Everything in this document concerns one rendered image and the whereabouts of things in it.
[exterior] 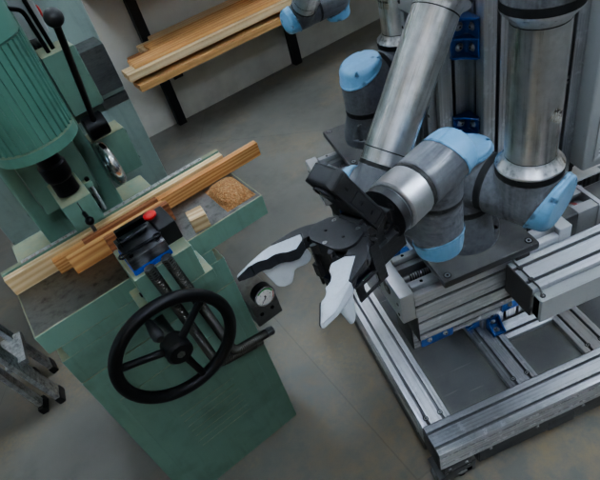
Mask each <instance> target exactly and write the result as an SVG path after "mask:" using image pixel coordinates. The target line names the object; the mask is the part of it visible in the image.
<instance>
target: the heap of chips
mask: <svg viewBox="0 0 600 480"><path fill-rule="evenodd" d="M205 194H207V195H208V196H209V197H210V198H211V199H212V200H214V201H215V202H216V203H217V204H218V205H220V206H221V207H222V208H223V209H224V210H226V211H227V212H229V211H230V210H232V209H234V208H235V207H237V206H239V205H240V204H242V203H243V202H245V201H247V200H248V199H250V198H251V197H252V196H254V195H255V193H254V192H252V191H251V190H249V189H248V188H247V187H245V186H244V185H243V184H241V183H240V182H239V181H237V180H236V179H234V178H233V177H232V176H231V177H225V178H223V179H221V180H220V181H218V182H216V183H215V184H213V185H212V186H211V187H210V189H209V190H207V191H205Z"/></svg>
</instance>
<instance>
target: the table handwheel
mask: <svg viewBox="0 0 600 480"><path fill-rule="evenodd" d="M187 302H195V303H194V305H193V307H192V309H191V312H190V315H189V317H188V318H187V320H186V322H185V324H184V326H183V328H182V329H181V330H180V331H179V330H174V329H173V327H172V326H171V325H170V323H169V322H168V320H167V319H166V317H165V316H164V315H163V313H162V314H161V315H159V316H158V317H156V318H155V319H153V320H152V321H153V322H154V323H155V324H156V325H157V326H158V327H159V328H160V329H161V330H162V331H163V332H164V333H165V338H164V341H163V342H161V343H160V350H157V351H154V352H152V353H149V354H147V355H144V356H142V357H139V358H136V359H133V360H131V361H129V362H126V363H123V357H124V353H125V350H126V347H127V345H128V343H129V341H130V340H131V338H132V336H133V335H134V334H135V333H136V332H137V331H138V330H139V329H140V328H141V327H142V326H143V325H144V324H145V323H146V322H147V321H148V320H149V319H151V318H152V316H154V315H155V314H157V313H159V312H160V311H162V310H165V309H167V308H169V307H172V306H175V305H178V304H182V303H187ZM204 303H206V304H209V305H212V306H213V307H215V308H216V309H217V310H218V311H219V312H220V313H221V315H222V317H223V320H224V336H223V339H222V342H221V345H220V347H219V349H218V351H217V352H216V353H215V355H214V356H213V358H212V359H211V360H210V362H209V363H208V364H207V365H206V366H205V367H204V368H203V367H202V366H201V365H200V364H198V363H197V362H196V361H195V360H194V359H193V358H192V357H191V354H192V352H193V345H192V343H191V342H190V340H189V339H188V338H187V336H188V334H189V332H190V328H191V326H192V324H193V322H194V320H195V318H196V316H197V314H198V313H199V311H200V309H201V308H202V306H203V304H204ZM235 336H236V318H235V314H234V311H233V309H232V307H231V306H230V304H229V302H228V301H227V300H226V299H225V298H224V297H222V296H221V295H219V294H217V293H215V292H213V291H211V290H204V289H182V290H175V291H172V292H169V293H166V294H163V295H161V296H159V297H157V298H155V299H153V300H151V301H150V302H148V304H146V305H145V306H143V307H142V308H140V309H139V310H138V311H137V312H136V313H134V314H133V315H132V316H131V317H130V318H129V319H128V320H127V322H126V323H125V324H124V325H123V327H122V328H121V329H120V331H118V333H117V335H116V336H115V338H114V340H113V342H112V345H111V347H110V353H109V358H108V373H109V378H110V381H111V383H112V385H113V387H114V388H115V389H116V390H117V392H118V393H120V394H121V395H122V396H124V397H125V398H127V399H129V400H131V401H132V402H136V403H140V404H161V403H166V402H169V401H173V400H175V399H178V398H181V397H183V396H185V395H187V394H189V393H191V392H193V391H194V390H196V389H198V388H199V387H201V386H202V385H204V384H205V383H206V382H207V381H208V380H210V379H211V378H212V376H213V375H214V374H215V373H216V372H218V370H219V369H220V368H221V367H222V365H223V364H224V363H225V361H226V359H227V358H228V356H229V354H230V351H231V349H232V346H233V344H234V340H235ZM162 357H166V359H167V360H168V362H169V363H170V364H173V365H178V364H181V363H183V362H185V361H186V362H187V363H188V364H189V365H190V366H192V367H193V368H194V369H195V370H196V371H197V372H198V373H197V374H196V375H194V376H193V377H192V378H191V379H189V380H188V381H186V382H184V383H182V384H180V385H178V386H175V387H172V388H169V389H166V390H140V389H138V388H136V387H134V386H133V385H132V384H130V383H129V382H128V380H127V379H126V377H125V375H124V371H127V370H131V369H133V368H136V367H138V366H141V365H143V364H146V363H148V362H151V361H153V360H156V359H159V358H162Z"/></svg>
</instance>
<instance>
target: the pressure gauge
mask: <svg viewBox="0 0 600 480"><path fill-rule="evenodd" d="M265 295H266V296H267V297H266V299H265ZM274 296H275V289H274V288H273V287H272V286H271V285H270V284H269V283H267V282H260V283H258V284H256V285H255V286H254V287H253V288H252V290H251V292H250V298H251V300H252V301H253V302H254V303H255V304H256V305H257V306H258V307H265V306H266V305H268V304H269V303H270V302H271V301H272V300H273V298H274ZM264 300H265V301H264ZM263 302H264V303H263ZM262 304H263V305H262Z"/></svg>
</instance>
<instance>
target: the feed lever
mask: <svg viewBox="0 0 600 480"><path fill-rule="evenodd" d="M43 19H44V21H45V23H46V24H47V25H48V26H49V27H51V28H54V31H55V33H56V36H57V38H58V41H59V43H60V46H61V48H62V51H63V52H64V55H65V57H66V59H67V62H68V64H69V67H70V71H71V73H72V76H73V78H74V81H75V83H76V86H77V88H78V90H79V92H80V95H81V97H82V100H83V102H84V105H85V107H86V110H87V112H88V115H87V116H85V117H83V118H81V120H80V121H81V124H82V126H83V127H84V129H85V131H86V132H87V134H88V135H89V137H90V138H91V140H92V141H93V140H94V141H96V140H97V139H99V138H101V137H103V136H105V135H107V134H109V133H110V132H111V129H110V125H109V123H108V122H107V120H106V118H105V117H104V115H103V114H102V113H101V112H100V111H98V110H97V111H93V109H92V106H91V103H90V100H89V98H88V95H87V92H86V90H85V87H84V84H83V82H82V79H81V76H80V74H79V71H78V69H77V67H76V64H75V62H74V59H73V56H72V54H71V51H70V47H69V44H68V42H67V39H66V36H65V34H64V32H63V29H62V27H61V26H62V25H63V24H64V21H65V17H64V14H63V12H62V11H60V9H58V8H55V7H49V8H46V9H45V10H44V12H43Z"/></svg>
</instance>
